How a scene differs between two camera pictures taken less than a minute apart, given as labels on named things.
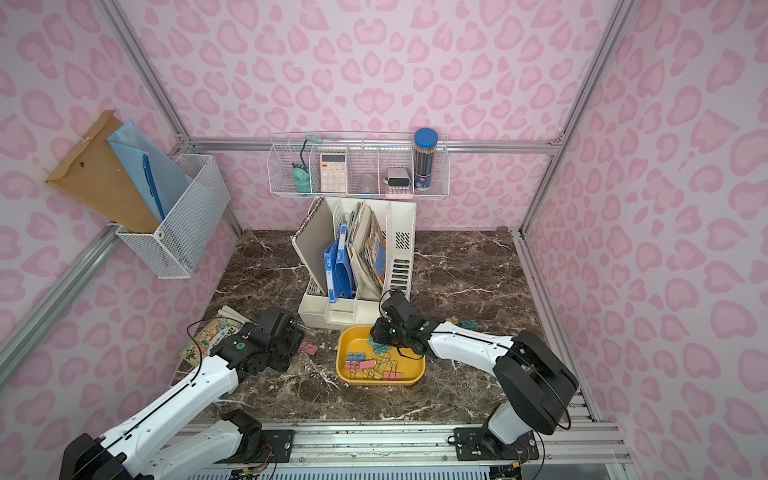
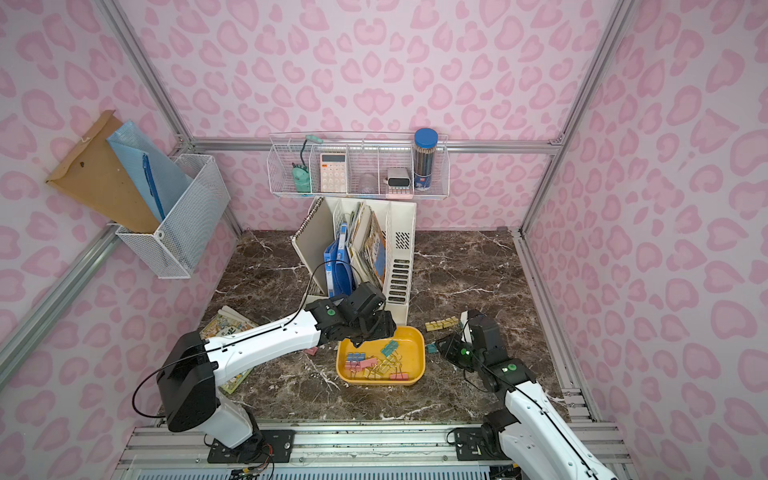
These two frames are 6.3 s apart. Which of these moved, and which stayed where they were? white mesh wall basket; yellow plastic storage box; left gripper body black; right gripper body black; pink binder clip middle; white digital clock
Moved: left gripper body black; right gripper body black
Stayed: yellow plastic storage box; white mesh wall basket; white digital clock; pink binder clip middle
